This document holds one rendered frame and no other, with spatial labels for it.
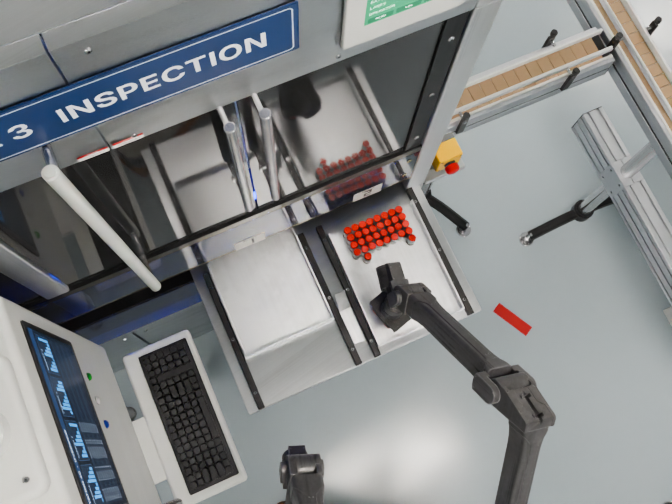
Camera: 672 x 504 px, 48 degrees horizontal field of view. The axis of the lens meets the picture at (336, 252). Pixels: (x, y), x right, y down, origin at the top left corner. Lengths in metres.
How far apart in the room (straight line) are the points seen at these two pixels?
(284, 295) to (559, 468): 1.43
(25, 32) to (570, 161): 2.64
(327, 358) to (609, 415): 1.42
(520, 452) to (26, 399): 0.92
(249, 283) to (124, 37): 1.20
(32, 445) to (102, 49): 0.71
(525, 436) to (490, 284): 1.62
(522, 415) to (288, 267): 0.87
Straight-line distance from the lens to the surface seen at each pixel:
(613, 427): 3.14
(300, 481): 1.51
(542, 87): 2.33
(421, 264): 2.11
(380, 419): 2.93
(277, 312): 2.06
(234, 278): 2.09
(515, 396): 1.50
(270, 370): 2.04
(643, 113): 2.45
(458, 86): 1.63
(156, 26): 1.00
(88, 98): 1.08
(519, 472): 1.56
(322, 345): 2.05
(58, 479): 1.43
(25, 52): 0.99
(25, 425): 1.42
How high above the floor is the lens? 2.91
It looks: 75 degrees down
